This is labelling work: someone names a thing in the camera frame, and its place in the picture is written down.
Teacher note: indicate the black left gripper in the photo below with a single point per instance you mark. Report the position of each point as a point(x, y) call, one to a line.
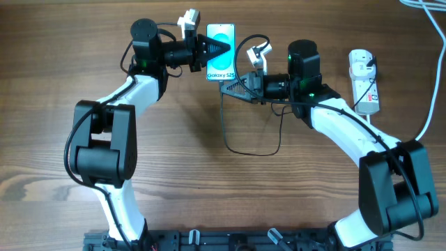
point(202, 42)

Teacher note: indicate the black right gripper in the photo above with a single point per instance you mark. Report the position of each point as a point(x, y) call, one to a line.
point(256, 83)

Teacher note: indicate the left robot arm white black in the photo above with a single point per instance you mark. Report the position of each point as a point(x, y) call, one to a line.
point(101, 149)

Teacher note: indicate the white USB charger plug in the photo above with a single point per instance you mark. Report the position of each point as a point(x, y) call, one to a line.
point(361, 70)

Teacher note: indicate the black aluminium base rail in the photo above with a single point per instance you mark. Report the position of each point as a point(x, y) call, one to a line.
point(302, 239)

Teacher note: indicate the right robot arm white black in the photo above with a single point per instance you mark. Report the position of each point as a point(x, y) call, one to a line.
point(396, 187)

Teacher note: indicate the white power strip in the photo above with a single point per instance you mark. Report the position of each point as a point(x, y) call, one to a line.
point(365, 92)

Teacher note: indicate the teal screen smartphone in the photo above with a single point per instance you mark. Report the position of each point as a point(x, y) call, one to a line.
point(221, 68)

